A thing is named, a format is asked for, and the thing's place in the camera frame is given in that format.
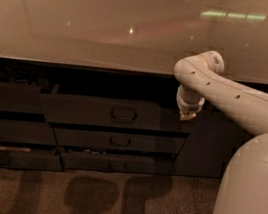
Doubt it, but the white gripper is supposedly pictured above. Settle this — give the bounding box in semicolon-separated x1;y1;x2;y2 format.
176;85;205;122

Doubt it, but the dark drawer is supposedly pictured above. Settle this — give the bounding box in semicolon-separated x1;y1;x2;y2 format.
60;150;173;175
40;94;181;132
0;149;63;171
0;119;56;146
0;82;42;114
53;127;185;154

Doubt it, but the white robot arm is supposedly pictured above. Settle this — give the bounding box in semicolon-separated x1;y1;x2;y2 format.
174;50;268;214

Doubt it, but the dark cabinet door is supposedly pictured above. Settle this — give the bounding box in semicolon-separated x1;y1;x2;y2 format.
170;101;254;178

